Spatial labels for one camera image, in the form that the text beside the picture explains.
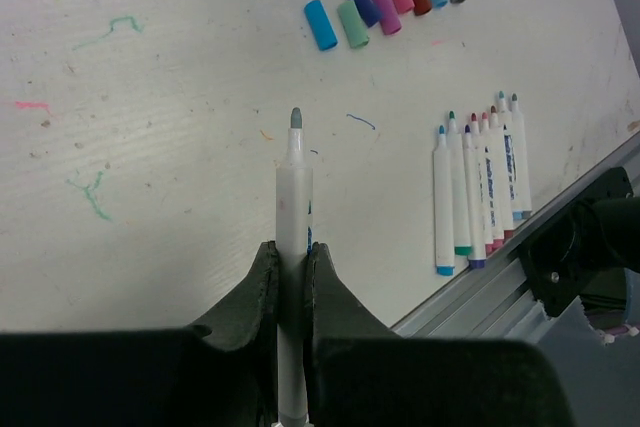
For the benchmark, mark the magenta capped white marker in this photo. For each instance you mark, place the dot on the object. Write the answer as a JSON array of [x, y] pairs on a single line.
[[485, 209]]

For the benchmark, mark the green pen cap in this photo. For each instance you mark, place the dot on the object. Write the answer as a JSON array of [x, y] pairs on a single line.
[[353, 25]]

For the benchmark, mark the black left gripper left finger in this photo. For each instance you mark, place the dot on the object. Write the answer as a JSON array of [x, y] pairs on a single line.
[[219, 370]]

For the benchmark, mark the purple pen cap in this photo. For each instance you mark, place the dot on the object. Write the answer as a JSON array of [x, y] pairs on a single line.
[[369, 12]]

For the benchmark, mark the magenta pen cap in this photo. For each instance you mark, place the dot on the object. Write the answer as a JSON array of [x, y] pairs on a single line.
[[389, 20]]

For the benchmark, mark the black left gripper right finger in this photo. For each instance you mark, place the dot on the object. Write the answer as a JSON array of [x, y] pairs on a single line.
[[360, 373]]

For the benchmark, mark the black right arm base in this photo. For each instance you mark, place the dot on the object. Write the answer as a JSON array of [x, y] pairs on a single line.
[[595, 232]]

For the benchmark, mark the aluminium mounting rail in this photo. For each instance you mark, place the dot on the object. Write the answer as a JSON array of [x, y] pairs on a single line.
[[472, 303]]

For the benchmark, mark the pink capped white marker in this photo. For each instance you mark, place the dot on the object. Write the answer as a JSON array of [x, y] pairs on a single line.
[[491, 181]]

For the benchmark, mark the green capped white marker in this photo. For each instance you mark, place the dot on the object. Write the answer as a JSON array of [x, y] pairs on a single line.
[[462, 236]]

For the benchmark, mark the purple capped white marker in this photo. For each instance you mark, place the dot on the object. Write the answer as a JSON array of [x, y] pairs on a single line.
[[477, 257]]

